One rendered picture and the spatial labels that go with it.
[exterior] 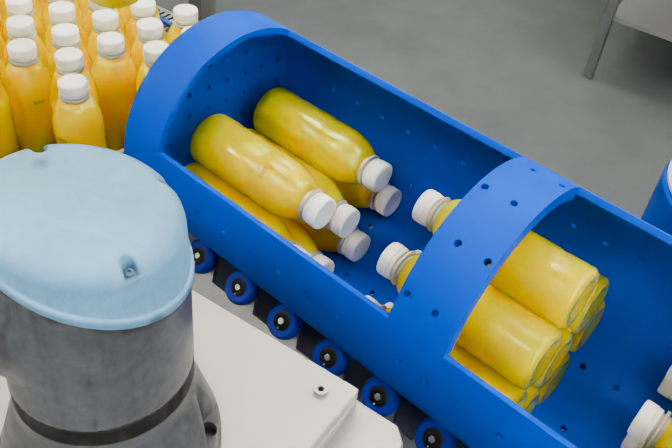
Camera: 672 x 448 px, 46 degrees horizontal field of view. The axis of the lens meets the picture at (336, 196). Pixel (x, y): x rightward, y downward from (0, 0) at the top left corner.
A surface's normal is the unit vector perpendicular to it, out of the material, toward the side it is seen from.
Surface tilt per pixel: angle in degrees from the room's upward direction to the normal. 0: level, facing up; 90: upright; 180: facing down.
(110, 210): 7
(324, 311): 93
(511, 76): 0
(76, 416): 87
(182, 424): 71
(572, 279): 29
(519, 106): 0
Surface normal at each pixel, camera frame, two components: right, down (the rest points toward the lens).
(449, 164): -0.67, 0.49
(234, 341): 0.08, -0.79
